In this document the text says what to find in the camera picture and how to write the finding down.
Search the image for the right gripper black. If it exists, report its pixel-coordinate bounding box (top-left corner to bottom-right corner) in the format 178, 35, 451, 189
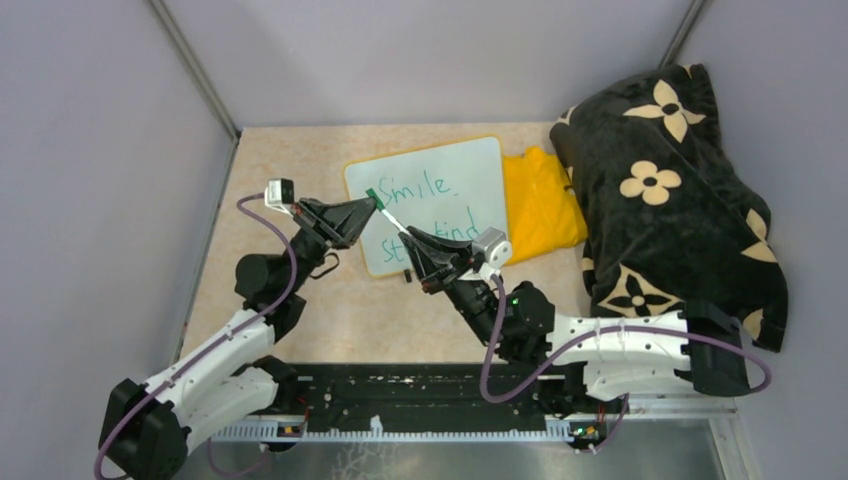
402, 226, 507, 347

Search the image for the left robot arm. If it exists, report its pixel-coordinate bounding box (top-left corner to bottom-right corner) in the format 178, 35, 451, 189
94, 195, 378, 479

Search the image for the yellow folded cloth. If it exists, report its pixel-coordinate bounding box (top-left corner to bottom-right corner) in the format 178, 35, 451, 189
502, 146, 588, 264

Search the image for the green marker cap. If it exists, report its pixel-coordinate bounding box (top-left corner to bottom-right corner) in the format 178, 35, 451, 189
366, 188, 382, 209

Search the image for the yellow-framed whiteboard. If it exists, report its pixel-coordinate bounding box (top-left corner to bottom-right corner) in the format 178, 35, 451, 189
343, 136, 508, 241

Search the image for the aluminium rail frame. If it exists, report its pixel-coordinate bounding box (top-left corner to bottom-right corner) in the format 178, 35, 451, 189
185, 370, 740, 444

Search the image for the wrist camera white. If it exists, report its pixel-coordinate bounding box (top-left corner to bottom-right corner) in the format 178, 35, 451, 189
472, 227, 513, 269
264, 178, 295, 216

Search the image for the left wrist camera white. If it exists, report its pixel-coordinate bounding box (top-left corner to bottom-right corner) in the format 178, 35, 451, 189
264, 178, 295, 216

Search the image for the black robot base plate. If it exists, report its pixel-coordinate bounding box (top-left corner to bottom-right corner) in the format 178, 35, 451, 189
218, 361, 629, 452

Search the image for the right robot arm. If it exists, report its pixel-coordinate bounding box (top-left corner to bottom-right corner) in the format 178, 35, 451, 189
398, 226, 757, 412

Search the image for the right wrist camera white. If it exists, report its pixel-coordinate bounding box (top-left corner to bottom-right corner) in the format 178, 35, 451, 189
472, 227, 513, 269

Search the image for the black floral blanket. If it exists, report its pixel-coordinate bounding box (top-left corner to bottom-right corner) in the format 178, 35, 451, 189
549, 64, 789, 352

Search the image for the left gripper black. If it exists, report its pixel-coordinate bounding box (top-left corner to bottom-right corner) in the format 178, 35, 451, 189
283, 197, 380, 293

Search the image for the green whiteboard marker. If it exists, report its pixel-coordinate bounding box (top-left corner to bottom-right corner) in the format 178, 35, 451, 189
378, 206, 409, 234

